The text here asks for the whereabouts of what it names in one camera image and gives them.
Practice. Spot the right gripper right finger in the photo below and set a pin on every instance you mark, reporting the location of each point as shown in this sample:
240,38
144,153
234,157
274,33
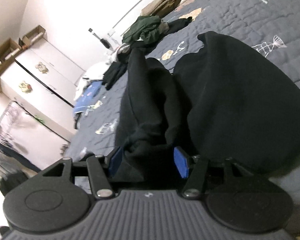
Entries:
193,169

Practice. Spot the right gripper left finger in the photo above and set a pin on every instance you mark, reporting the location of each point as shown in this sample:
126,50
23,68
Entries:
100,169

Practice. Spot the black sweatshirt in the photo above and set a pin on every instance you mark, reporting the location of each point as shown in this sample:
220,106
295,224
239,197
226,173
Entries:
224,101

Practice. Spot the blue pillow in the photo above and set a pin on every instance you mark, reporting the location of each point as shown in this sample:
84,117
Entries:
86,98

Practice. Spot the white wardrobe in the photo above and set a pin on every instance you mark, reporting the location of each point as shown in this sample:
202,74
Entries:
44,81

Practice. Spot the black hanging device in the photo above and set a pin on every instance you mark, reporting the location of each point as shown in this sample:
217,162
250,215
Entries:
105,40

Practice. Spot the dark green garment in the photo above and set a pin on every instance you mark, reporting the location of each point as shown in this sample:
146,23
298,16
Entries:
146,28

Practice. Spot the large cardboard box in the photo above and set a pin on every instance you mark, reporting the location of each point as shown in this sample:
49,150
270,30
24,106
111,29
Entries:
9,50

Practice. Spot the folded brown blanket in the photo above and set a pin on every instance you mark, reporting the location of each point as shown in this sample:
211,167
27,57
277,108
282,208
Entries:
160,8

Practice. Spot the grey quilted bedspread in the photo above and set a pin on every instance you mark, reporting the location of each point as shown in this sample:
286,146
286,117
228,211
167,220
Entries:
271,27

